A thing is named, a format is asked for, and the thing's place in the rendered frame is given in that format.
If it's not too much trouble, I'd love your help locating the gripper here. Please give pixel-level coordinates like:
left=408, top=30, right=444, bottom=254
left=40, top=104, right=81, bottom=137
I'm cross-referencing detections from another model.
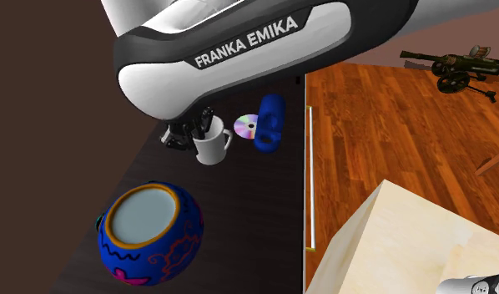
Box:
left=166, top=107, right=214, bottom=152

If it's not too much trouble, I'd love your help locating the white mug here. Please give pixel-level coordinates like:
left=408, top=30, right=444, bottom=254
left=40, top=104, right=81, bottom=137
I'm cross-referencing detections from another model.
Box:
left=191, top=114, right=234, bottom=166

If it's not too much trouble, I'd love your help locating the shiny compact disc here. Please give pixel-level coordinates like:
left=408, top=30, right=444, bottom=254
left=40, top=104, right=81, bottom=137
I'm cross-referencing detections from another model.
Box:
left=233, top=114, right=260, bottom=141

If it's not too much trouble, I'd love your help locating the blue cylindrical cup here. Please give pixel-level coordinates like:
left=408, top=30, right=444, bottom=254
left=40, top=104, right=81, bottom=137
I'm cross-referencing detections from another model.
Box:
left=253, top=94, right=287, bottom=155

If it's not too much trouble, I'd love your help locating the dark wooden cabinet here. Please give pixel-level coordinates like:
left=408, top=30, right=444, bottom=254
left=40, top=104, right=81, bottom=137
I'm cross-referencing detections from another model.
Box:
left=49, top=74, right=318, bottom=294

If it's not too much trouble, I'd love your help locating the blue painted round pot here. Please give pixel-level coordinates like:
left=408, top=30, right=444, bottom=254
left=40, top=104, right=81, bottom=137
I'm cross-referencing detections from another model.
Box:
left=95, top=180, right=205, bottom=286

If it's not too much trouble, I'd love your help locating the dark toy cannon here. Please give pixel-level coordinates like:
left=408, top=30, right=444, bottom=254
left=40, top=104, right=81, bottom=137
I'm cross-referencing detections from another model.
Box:
left=399, top=43, right=499, bottom=104

